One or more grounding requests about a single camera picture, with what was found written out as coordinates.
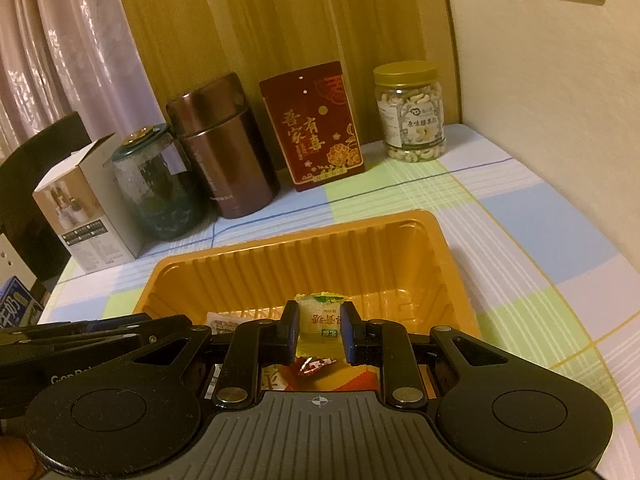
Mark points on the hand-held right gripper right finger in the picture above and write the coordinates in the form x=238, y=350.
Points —
x=346, y=332

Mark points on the blue milk carton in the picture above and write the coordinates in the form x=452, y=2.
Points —
x=17, y=305

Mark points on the red printed snack packet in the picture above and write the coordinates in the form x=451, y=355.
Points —
x=277, y=377

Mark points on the red candy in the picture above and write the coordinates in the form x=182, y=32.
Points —
x=315, y=364

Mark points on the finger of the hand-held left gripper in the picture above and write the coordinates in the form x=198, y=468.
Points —
x=170, y=325
x=75, y=324

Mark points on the wooden board panel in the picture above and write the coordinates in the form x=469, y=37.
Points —
x=280, y=15

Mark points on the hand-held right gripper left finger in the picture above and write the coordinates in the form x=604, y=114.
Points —
x=294, y=332

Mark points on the white cardboard box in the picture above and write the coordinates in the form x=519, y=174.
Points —
x=85, y=210

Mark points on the brown metal thermos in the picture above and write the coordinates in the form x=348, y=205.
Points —
x=225, y=150

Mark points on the white wooden chair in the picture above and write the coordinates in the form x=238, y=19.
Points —
x=12, y=260

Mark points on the pink sheer curtain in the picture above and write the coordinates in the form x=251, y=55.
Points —
x=65, y=35

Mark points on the dark glass jar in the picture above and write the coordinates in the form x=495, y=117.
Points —
x=155, y=185

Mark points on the yellow green candy packet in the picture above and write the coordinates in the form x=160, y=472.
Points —
x=320, y=322

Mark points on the orange plastic tray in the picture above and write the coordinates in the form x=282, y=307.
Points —
x=350, y=260

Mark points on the clear cashew jar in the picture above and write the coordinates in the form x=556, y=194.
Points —
x=410, y=115

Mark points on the black grey snack packet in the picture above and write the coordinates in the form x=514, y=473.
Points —
x=222, y=322

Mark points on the black chair back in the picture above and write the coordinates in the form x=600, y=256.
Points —
x=30, y=175

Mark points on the red gold tin box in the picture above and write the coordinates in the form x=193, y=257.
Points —
x=310, y=130

